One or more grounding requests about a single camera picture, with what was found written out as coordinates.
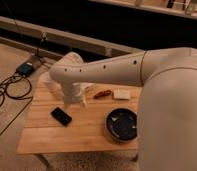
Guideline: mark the white ceramic cup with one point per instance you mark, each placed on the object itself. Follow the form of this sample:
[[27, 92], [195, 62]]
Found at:
[[51, 85]]

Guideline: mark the wooden table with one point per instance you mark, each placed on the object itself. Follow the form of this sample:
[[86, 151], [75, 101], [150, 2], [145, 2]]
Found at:
[[86, 132]]

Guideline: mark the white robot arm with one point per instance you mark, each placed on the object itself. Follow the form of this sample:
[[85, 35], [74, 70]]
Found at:
[[167, 108]]

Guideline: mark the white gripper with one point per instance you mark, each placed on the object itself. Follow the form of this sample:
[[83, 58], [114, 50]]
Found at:
[[73, 94]]

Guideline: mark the white sponge block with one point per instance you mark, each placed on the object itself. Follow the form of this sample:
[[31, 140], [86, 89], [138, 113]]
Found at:
[[120, 94]]

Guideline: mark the black power adapter box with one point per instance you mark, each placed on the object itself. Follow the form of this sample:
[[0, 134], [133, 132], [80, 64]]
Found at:
[[25, 69]]

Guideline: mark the black round bowl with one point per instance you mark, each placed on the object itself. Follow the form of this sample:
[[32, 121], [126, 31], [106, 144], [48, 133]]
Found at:
[[121, 124]]

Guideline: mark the long wooden rail beam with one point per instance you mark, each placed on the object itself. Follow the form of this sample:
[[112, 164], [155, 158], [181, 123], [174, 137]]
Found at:
[[72, 40]]

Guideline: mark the black smartphone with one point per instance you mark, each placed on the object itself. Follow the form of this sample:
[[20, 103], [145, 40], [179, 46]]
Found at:
[[61, 116]]

